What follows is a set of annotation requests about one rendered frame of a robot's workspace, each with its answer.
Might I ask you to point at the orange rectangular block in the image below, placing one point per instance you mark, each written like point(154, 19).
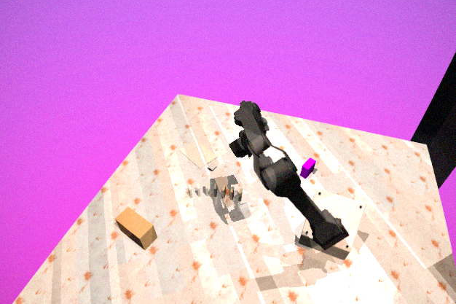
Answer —
point(136, 228)

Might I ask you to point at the magenta rectangular block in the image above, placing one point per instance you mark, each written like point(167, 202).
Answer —
point(308, 168)

